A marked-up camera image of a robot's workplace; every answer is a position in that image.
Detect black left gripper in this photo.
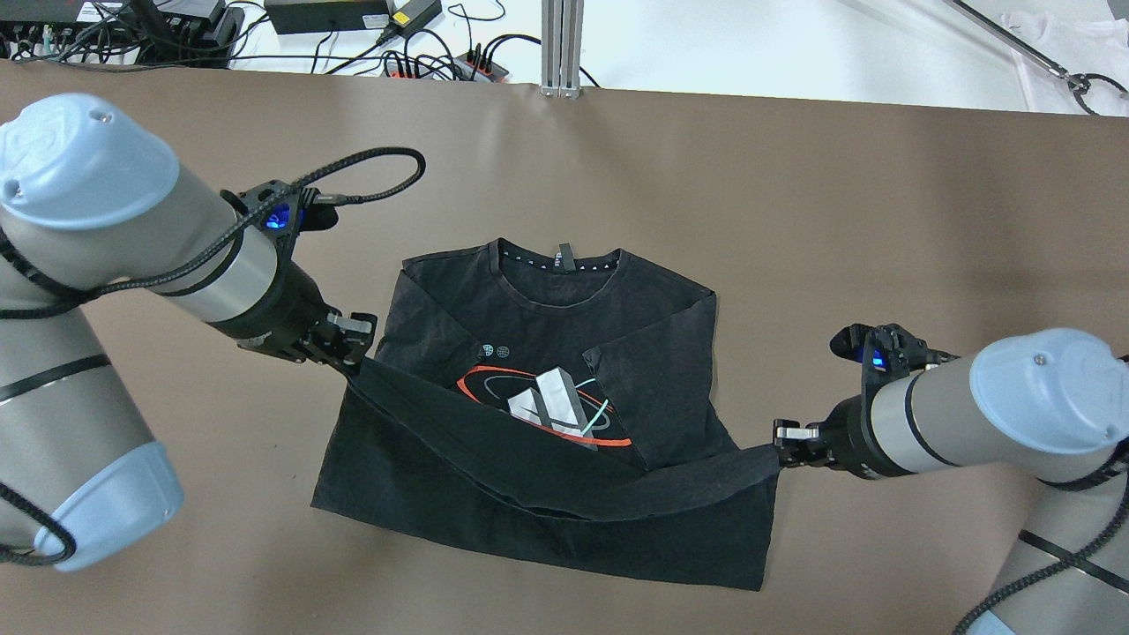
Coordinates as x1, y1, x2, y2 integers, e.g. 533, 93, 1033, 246
211, 261, 378, 377

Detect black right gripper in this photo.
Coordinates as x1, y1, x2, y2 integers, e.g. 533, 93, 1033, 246
774, 397, 883, 479

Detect black printed t-shirt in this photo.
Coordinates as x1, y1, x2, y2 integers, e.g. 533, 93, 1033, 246
310, 238, 780, 591

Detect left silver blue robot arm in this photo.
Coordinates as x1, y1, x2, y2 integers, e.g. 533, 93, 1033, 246
3, 93, 376, 572

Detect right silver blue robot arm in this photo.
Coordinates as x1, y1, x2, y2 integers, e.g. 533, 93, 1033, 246
774, 323, 1128, 634

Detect red grey power strip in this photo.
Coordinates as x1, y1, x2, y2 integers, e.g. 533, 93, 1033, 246
378, 52, 511, 84

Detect black power adapter brick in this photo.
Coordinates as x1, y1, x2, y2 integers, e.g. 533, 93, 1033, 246
263, 1, 393, 35

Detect metal reacher grabber stick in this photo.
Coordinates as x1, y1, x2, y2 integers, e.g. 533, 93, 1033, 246
944, 1, 1128, 116

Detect white cloth on side table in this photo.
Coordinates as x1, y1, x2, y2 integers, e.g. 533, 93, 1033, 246
999, 11, 1128, 114

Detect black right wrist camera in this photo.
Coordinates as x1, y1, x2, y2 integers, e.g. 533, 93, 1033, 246
829, 323, 959, 399

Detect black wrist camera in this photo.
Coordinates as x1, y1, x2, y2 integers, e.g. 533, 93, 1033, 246
221, 180, 339, 238
829, 323, 959, 399

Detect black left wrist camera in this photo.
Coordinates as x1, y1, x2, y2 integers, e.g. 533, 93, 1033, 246
221, 180, 339, 238

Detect aluminium frame post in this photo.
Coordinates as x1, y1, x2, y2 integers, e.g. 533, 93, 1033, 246
540, 0, 584, 98

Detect black network switch box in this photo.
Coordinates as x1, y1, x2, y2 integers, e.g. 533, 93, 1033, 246
1, 1, 247, 68

